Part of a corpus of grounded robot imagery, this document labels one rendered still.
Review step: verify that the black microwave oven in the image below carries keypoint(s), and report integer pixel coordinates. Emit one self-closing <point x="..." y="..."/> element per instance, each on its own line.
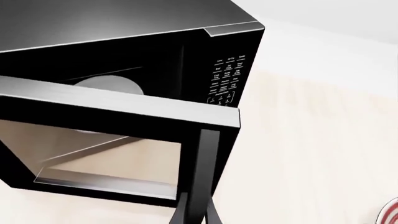
<point x="93" y="25"/>

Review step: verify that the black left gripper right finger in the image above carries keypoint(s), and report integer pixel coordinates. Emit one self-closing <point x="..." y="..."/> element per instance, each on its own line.
<point x="212" y="215"/>

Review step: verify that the round glass turntable plate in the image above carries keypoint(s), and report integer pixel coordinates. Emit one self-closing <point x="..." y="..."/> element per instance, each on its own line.
<point x="112" y="85"/>

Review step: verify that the plate with red rings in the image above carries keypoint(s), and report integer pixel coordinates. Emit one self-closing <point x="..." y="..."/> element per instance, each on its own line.
<point x="390" y="213"/>

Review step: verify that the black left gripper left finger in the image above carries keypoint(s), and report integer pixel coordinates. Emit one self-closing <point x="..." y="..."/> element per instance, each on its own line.
<point x="179" y="210"/>

